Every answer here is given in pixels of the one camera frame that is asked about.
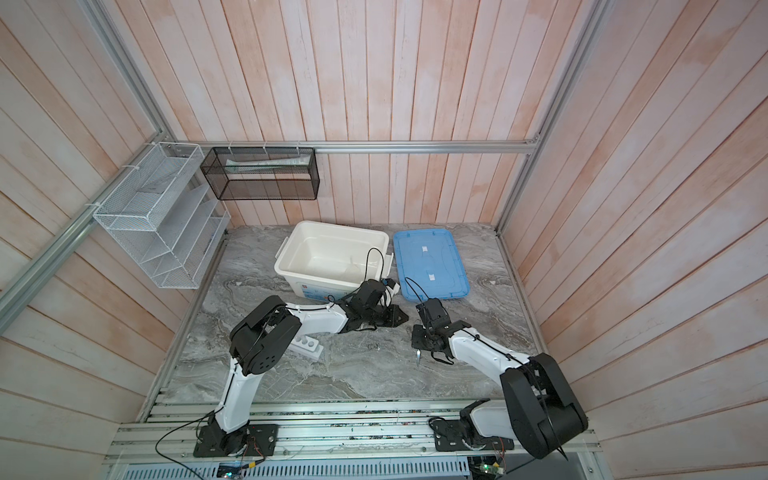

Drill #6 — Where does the white plastic storage bin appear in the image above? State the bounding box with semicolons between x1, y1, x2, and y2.
274;221;393;301

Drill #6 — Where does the blue plastic bin lid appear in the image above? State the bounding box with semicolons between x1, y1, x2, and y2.
393;229;470;303

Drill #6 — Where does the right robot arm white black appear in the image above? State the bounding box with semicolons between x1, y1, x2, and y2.
411;298;588;459

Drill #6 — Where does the black mesh wall basket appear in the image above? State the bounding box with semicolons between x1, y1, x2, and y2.
201;146;320;201

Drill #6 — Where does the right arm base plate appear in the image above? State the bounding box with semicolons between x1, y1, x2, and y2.
427;417;514;452

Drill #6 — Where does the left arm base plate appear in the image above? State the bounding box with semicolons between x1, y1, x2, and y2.
193;421;279;458

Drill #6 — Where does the aluminium rail base frame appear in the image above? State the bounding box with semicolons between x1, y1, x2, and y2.
103;399;602;466

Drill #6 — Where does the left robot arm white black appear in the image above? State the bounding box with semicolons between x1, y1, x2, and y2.
213;278;409;434

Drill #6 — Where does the white test tube rack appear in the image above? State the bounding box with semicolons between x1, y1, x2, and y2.
288;336;324;362

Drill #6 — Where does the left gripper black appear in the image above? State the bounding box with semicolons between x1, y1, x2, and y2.
363;303;410;327

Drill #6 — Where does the white perforated vent cover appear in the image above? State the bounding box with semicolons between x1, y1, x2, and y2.
100;456;472;479

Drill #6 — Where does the white wire mesh shelf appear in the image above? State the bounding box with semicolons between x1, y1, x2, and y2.
94;142;230;290

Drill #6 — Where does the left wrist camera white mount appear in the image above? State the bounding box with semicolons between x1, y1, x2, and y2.
381;278;400;306

